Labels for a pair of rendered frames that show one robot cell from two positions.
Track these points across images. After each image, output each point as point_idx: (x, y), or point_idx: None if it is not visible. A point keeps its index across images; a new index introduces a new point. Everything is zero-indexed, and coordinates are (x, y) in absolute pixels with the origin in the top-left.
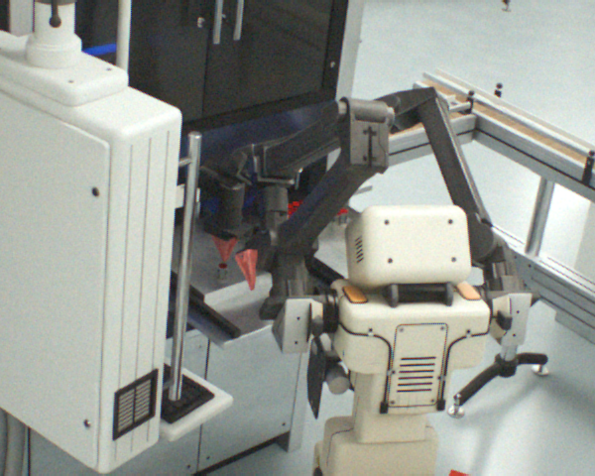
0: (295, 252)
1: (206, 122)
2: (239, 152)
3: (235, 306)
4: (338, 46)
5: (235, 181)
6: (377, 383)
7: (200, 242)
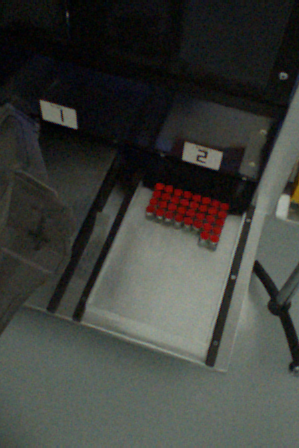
0: None
1: (72, 54)
2: None
3: None
4: None
5: None
6: None
7: (78, 164)
